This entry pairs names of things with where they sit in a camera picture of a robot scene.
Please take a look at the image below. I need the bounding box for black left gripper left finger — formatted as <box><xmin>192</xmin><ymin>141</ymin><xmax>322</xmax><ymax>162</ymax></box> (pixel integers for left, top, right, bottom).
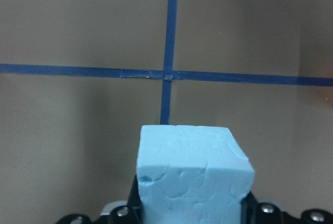
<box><xmin>108</xmin><ymin>176</ymin><xmax>143</xmax><ymax>224</ymax></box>

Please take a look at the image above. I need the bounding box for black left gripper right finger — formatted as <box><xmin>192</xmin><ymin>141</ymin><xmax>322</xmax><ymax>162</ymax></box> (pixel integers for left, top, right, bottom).
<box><xmin>240</xmin><ymin>192</ymin><xmax>283</xmax><ymax>224</ymax></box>

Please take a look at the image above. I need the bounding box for light blue block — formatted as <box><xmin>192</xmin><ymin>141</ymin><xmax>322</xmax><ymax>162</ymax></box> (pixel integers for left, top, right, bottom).
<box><xmin>136</xmin><ymin>125</ymin><xmax>255</xmax><ymax>223</ymax></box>

